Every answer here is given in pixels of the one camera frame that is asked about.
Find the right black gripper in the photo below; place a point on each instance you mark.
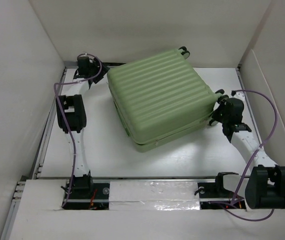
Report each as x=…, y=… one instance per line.
x=214, y=114

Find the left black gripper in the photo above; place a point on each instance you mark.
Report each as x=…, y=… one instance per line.
x=105, y=69

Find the green suitcase with blue lining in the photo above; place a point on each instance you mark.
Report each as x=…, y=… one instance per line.
x=161, y=98

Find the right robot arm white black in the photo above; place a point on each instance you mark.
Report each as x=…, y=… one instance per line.
x=265, y=187

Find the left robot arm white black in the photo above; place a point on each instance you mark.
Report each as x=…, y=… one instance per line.
x=72, y=120

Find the silver tape strip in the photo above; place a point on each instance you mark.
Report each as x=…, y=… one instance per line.
x=153, y=195

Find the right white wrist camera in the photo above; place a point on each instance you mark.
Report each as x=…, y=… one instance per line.
x=238, y=95

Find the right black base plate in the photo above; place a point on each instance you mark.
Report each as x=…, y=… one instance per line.
x=211, y=198

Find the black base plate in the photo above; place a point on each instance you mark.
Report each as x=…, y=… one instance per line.
x=211, y=198
x=82, y=199

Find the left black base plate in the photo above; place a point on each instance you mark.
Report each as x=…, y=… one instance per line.
x=82, y=199

